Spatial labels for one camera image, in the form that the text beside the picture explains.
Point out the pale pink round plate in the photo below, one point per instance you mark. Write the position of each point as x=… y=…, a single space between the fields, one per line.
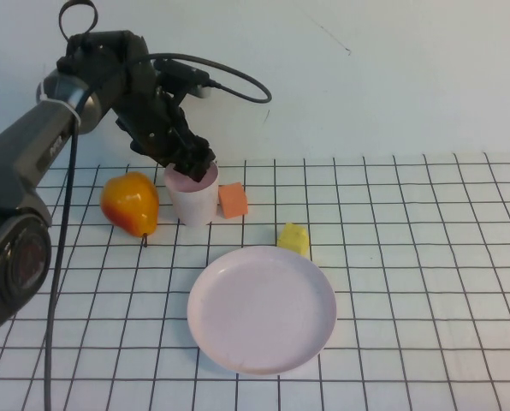
x=261 y=310

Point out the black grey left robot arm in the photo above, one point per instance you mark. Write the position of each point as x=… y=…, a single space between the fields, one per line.
x=19 y=150

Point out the orange yellow toy pear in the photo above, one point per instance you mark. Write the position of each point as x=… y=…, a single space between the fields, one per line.
x=131 y=201

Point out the yellow foam cube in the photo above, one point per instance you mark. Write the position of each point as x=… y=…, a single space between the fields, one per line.
x=293 y=240

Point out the orange foam cube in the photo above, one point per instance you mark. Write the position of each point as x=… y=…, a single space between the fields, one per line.
x=234 y=203

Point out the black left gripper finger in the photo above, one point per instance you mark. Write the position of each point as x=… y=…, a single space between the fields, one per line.
x=207 y=150
x=193 y=169

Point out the pale pink plastic cup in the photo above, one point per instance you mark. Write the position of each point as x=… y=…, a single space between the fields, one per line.
x=193 y=205

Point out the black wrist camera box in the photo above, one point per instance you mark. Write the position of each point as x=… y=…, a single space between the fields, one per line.
x=182 y=75

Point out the white black-grid table mat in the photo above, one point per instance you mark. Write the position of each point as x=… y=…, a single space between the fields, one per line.
x=409 y=278

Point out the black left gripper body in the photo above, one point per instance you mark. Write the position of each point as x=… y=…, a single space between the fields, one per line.
x=154 y=122

